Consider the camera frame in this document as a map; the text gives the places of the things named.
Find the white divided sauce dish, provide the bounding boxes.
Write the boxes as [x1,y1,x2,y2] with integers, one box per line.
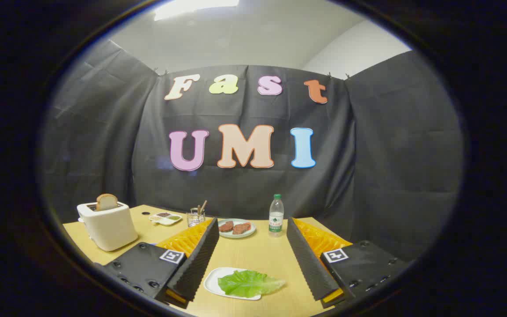
[149,212,183,226]

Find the pale green plate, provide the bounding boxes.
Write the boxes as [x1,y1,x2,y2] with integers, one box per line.
[217,219,257,239]

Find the clear plastic water bottle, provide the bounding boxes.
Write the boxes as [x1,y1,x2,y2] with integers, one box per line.
[268,194,285,237]

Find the white square plate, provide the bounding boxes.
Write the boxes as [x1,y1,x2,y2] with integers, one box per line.
[203,267,263,301]

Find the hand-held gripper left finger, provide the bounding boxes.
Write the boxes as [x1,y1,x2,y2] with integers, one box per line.
[103,217,220,309]

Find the metal wire utensil holder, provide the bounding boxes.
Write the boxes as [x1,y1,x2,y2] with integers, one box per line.
[187,208,206,228]

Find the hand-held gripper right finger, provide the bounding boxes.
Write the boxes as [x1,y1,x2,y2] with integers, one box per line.
[286,217,410,309]

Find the white toaster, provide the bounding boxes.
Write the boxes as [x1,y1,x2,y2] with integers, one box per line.
[77,201,139,252]

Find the toasted bread slice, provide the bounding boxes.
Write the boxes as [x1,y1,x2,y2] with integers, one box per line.
[96,194,118,211]

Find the green lettuce leaf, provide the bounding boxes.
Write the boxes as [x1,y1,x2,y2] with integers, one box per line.
[217,270,287,299]

